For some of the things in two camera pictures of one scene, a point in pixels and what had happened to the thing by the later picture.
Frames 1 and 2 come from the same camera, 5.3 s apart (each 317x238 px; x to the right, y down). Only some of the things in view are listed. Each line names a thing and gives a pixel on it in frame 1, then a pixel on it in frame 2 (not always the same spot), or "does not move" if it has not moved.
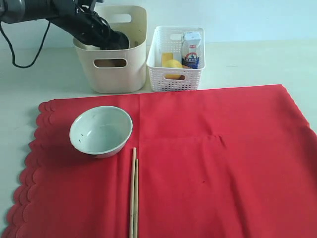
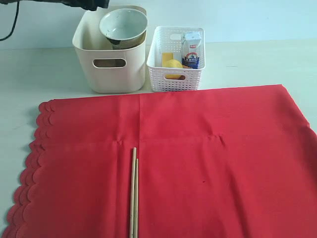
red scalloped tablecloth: [235, 162] does not move
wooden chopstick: [132, 193] does not move
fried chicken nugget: [183, 77] does not move
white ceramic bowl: [101, 131] → [123, 24]
